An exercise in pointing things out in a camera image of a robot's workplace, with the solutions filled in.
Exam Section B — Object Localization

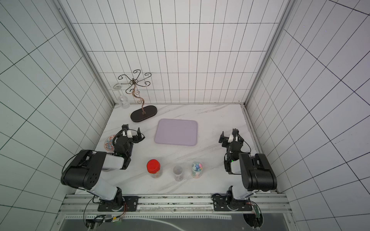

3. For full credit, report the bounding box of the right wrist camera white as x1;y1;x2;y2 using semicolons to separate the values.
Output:
228;134;235;143

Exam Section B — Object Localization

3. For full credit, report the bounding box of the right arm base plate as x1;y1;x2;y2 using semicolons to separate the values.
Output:
211;193;253;212

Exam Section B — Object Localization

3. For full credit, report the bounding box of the lilac plastic tray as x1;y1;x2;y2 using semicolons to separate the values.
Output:
154;118;198;146

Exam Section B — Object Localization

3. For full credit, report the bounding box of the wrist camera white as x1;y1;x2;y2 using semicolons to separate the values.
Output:
122;130;133;139
228;134;235;143

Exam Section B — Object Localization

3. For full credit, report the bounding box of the aluminium mounting rail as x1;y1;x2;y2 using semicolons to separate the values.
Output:
59;193;293;219

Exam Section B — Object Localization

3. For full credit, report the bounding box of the metal glass holder stand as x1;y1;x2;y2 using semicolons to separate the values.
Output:
112;69;158;123

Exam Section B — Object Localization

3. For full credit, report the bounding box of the patterned red blue bowl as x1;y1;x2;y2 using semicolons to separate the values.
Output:
104;135;115;153

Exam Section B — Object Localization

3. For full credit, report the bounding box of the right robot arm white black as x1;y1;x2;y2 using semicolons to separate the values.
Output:
213;129;278;211

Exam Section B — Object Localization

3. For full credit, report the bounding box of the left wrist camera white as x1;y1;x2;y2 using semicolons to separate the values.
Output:
122;130;133;139

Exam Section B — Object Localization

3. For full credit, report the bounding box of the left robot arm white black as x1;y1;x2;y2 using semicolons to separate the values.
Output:
61;124;145;211

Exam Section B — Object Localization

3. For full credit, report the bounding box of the clear jar with colourful candies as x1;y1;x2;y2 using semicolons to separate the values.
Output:
191;161;203;179

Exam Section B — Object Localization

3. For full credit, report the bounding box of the small clear empty jar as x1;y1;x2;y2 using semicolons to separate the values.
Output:
173;166;184;182

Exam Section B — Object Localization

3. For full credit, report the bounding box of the red lid candy jar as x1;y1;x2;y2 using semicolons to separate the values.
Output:
146;159;162;178

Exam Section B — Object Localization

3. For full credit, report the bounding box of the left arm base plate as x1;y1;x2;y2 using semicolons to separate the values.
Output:
97;196;139;212

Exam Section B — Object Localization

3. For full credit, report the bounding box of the hanging wine glass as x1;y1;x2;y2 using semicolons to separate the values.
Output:
112;83;130;109

